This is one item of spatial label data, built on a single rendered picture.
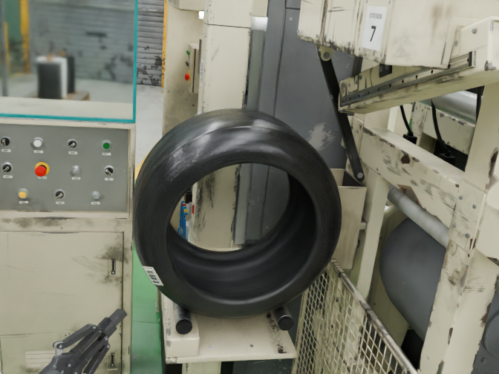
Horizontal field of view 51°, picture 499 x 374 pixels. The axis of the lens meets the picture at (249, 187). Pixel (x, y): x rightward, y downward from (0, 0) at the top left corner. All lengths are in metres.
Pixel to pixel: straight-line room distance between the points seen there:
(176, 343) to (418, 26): 0.98
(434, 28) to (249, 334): 0.99
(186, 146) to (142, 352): 1.74
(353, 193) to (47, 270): 1.21
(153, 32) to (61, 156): 8.69
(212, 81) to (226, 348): 0.77
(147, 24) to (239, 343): 9.43
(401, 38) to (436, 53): 0.08
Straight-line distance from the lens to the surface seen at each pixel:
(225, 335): 1.60
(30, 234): 2.15
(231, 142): 1.26
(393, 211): 2.14
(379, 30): 1.07
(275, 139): 1.29
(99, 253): 2.15
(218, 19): 1.57
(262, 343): 1.58
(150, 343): 2.92
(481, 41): 1.04
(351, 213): 1.75
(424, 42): 1.08
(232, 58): 1.59
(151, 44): 10.70
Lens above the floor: 1.73
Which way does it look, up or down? 19 degrees down
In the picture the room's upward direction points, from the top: 6 degrees clockwise
